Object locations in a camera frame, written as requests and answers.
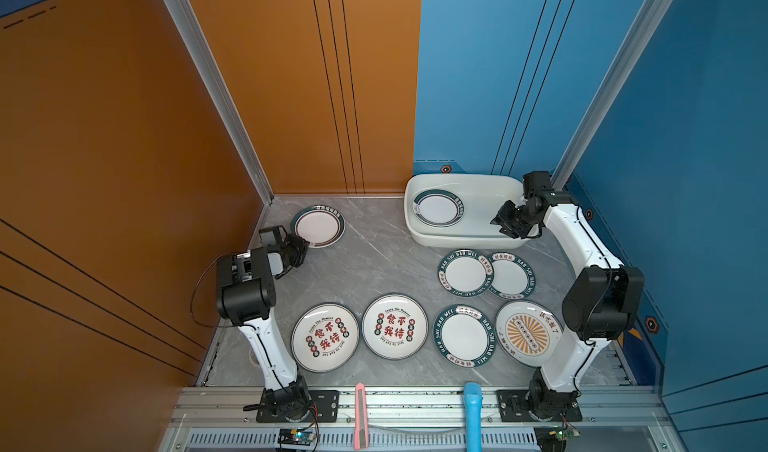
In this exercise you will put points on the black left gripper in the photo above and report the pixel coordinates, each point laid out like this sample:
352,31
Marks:
301,248

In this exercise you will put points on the orange sunburst plate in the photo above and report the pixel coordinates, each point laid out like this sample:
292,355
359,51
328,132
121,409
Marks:
528,332

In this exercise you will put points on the white plate red characters left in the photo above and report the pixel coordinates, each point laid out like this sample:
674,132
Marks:
325,338

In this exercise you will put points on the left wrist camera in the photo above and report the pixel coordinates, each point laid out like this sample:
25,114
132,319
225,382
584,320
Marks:
273,239

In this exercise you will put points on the white plastic bin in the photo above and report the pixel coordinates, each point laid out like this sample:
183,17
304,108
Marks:
482,196

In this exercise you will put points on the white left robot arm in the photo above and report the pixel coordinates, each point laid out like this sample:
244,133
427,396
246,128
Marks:
246,297

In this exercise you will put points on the white plate red characters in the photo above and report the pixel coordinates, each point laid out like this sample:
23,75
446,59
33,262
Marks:
325,338
394,327

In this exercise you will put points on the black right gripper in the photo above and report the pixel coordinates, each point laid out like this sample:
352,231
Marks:
502,219

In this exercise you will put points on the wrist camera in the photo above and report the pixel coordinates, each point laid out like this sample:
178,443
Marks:
536,183
273,239

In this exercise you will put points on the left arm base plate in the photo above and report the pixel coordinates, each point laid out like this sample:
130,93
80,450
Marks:
324,405

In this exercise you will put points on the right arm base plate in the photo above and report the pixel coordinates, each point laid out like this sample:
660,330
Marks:
524,406

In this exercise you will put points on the white plate red characters right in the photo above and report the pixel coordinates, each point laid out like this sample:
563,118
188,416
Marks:
394,327

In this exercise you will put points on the right small circuit board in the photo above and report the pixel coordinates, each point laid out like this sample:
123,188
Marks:
565,433

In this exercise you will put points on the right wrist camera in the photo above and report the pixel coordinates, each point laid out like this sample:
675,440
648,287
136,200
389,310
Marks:
536,183

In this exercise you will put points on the blue handle tool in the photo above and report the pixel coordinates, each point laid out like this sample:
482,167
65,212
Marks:
472,398

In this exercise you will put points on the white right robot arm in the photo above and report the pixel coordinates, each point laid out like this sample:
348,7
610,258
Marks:
601,304

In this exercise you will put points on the pink utility knife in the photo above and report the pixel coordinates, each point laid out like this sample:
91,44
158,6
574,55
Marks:
361,433

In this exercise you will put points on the green circuit board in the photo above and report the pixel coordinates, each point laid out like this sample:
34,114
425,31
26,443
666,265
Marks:
296,440

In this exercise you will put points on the green lettered rim plate upper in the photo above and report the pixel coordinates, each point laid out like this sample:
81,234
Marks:
465,273

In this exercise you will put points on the green lettered rim plate lower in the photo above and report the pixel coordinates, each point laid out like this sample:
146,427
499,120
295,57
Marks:
464,336

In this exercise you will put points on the green lettered rim plate upper-right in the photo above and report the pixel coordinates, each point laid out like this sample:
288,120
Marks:
514,279

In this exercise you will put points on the green red rim plate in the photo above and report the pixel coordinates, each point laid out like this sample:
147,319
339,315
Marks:
438,208
320,225

